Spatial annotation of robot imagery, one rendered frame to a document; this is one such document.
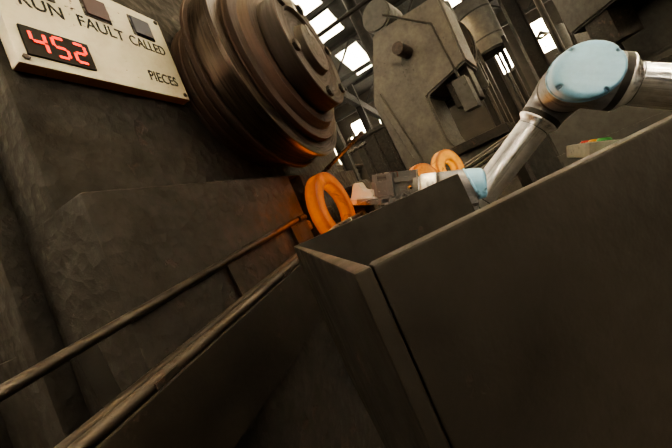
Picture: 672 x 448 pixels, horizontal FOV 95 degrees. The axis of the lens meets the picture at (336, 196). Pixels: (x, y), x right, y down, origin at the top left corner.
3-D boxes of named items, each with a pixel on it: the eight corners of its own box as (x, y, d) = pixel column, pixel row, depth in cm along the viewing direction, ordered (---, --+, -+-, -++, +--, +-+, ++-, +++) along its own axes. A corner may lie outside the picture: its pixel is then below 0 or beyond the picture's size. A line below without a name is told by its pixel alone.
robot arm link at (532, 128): (545, 70, 83) (439, 216, 95) (558, 54, 73) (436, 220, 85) (589, 90, 80) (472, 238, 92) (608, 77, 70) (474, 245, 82)
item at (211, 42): (240, 167, 56) (146, -57, 59) (336, 165, 99) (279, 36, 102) (267, 151, 53) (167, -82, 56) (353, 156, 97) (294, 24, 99)
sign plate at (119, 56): (11, 70, 38) (-36, -55, 40) (183, 105, 62) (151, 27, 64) (20, 60, 38) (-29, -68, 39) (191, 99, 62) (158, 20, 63)
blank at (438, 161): (423, 160, 116) (430, 156, 113) (446, 146, 124) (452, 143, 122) (443, 196, 116) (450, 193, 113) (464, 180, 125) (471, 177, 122)
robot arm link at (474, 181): (489, 202, 70) (485, 165, 70) (438, 206, 74) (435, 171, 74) (486, 200, 77) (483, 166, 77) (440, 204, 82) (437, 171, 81)
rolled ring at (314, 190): (337, 169, 84) (328, 174, 85) (305, 172, 67) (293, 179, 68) (365, 232, 83) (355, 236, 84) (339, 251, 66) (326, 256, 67)
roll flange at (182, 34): (203, 189, 60) (116, -23, 62) (311, 177, 103) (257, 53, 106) (240, 167, 56) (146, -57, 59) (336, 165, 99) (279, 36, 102)
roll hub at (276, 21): (290, 101, 61) (237, -22, 63) (340, 119, 87) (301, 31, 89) (313, 86, 59) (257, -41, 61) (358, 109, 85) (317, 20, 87)
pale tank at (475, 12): (525, 164, 777) (450, 7, 804) (519, 163, 862) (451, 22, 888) (566, 147, 743) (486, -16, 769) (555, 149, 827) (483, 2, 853)
